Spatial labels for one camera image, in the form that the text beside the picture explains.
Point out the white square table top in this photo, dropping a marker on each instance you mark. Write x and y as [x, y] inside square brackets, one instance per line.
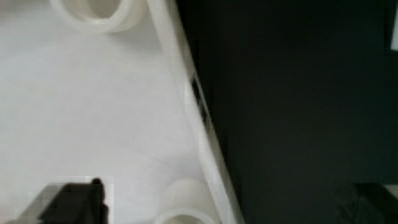
[104, 117]

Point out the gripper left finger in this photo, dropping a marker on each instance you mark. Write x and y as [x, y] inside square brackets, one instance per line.
[77, 206]

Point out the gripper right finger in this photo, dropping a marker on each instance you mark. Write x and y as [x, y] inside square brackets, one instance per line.
[367, 204]

